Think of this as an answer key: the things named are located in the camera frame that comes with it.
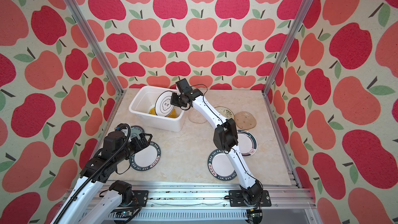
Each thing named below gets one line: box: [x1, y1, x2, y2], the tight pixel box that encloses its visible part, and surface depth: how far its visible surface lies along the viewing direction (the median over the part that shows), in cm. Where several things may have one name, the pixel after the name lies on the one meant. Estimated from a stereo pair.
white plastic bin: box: [128, 85, 185, 133], surface depth 100 cm
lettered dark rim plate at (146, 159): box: [129, 142, 162, 172], surface depth 86 cm
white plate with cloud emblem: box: [154, 90, 175, 117], surface depth 100 cm
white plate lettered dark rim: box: [207, 149, 238, 181], surface depth 84 cm
